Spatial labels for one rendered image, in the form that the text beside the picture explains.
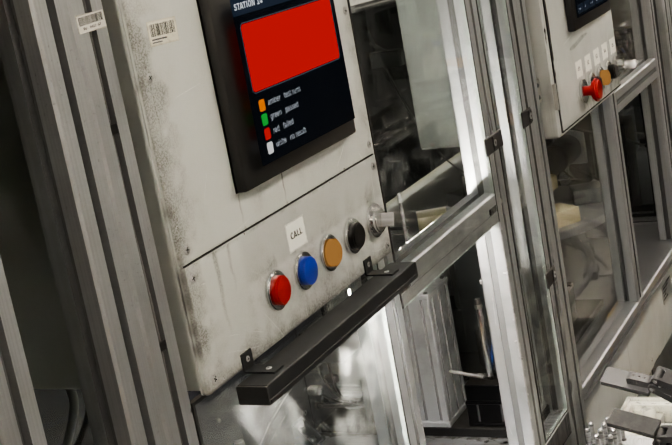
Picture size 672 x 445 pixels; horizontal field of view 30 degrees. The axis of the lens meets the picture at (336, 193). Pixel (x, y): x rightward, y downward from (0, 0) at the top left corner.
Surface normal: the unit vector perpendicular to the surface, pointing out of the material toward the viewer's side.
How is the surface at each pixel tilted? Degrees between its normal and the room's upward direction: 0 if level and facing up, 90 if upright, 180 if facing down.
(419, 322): 90
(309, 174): 90
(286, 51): 90
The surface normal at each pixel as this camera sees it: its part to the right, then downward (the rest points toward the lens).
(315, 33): 0.88, -0.06
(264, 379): -0.18, -0.96
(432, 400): -0.43, 0.27
